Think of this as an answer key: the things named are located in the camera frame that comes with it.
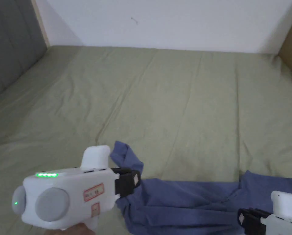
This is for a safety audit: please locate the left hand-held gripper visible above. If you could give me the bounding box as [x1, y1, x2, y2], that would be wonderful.
[12, 145, 142, 232]

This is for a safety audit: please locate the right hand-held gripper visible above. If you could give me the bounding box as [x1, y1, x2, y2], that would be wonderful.
[237, 191, 292, 235]

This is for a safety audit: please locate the blue shirt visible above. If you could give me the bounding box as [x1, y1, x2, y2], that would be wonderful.
[110, 140, 292, 235]

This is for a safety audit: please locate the person's left hand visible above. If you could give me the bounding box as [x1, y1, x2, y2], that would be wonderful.
[42, 222, 98, 235]

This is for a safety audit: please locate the bed with pale green sheet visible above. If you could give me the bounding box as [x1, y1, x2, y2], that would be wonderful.
[0, 45, 292, 235]

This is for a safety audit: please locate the grey padded headboard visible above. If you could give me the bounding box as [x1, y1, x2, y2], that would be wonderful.
[0, 0, 50, 105]

